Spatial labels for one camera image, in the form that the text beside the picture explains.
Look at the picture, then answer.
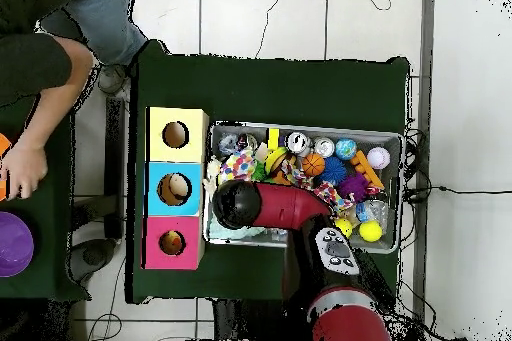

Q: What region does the person's hand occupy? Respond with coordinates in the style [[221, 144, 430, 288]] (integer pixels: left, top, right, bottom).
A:
[[1, 142, 49, 200]]

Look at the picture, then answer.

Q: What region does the yellow plush duck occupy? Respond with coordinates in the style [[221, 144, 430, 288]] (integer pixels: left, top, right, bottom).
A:
[[162, 232, 185, 255]]

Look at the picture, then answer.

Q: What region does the colourful patterned cloth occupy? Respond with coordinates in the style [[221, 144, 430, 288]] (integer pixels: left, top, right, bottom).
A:
[[307, 180, 344, 213], [219, 148, 259, 184]]

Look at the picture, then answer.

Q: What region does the blue fuzzy ball with eyes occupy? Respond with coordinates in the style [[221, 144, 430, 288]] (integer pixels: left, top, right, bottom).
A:
[[319, 156, 350, 188]]

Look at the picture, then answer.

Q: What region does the purple spiky ball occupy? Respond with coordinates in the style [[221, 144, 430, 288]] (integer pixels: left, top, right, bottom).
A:
[[337, 174, 370, 203]]

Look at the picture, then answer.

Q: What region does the wooden box with three holes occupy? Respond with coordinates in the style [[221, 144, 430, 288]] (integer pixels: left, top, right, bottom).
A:
[[143, 106, 211, 271]]

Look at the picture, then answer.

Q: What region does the orange plate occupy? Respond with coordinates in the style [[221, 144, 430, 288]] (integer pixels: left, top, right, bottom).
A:
[[0, 132, 13, 202]]

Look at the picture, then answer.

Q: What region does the purple plate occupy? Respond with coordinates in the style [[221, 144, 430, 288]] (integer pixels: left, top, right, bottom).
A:
[[0, 211, 35, 278]]

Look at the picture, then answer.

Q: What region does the dark green table cloth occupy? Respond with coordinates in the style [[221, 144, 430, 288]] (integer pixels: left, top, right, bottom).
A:
[[126, 39, 413, 305], [0, 96, 85, 301]]

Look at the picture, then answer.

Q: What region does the person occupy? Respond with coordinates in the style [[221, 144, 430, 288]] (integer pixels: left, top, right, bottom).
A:
[[0, 0, 149, 110]]

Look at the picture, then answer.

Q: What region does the person's foot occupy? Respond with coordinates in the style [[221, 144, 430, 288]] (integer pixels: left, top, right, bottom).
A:
[[97, 64, 129, 96]]

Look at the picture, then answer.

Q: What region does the yellow plastic block toy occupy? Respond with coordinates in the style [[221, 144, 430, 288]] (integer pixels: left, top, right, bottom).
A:
[[263, 127, 290, 176]]

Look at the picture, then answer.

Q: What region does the silver metal can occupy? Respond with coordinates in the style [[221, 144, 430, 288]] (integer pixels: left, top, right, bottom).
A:
[[286, 131, 312, 157]]

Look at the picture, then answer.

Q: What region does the small orange basketball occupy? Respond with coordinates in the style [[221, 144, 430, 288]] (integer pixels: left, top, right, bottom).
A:
[[302, 152, 327, 178]]

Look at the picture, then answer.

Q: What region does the globe print ball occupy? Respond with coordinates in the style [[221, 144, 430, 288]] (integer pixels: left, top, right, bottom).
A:
[[335, 138, 359, 162]]

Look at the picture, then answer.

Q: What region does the yellow ball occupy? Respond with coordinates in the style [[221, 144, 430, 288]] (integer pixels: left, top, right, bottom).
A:
[[358, 220, 384, 244], [334, 217, 354, 238]]

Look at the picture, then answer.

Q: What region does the orange plastic block toy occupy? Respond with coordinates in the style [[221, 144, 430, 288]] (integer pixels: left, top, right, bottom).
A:
[[350, 151, 385, 190]]

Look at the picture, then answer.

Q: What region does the white baseball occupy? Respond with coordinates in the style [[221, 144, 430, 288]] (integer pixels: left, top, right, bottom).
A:
[[367, 146, 393, 171]]

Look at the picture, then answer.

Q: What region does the shallow wire mesh bin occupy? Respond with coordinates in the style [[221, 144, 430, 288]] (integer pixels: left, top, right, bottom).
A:
[[206, 120, 404, 254]]

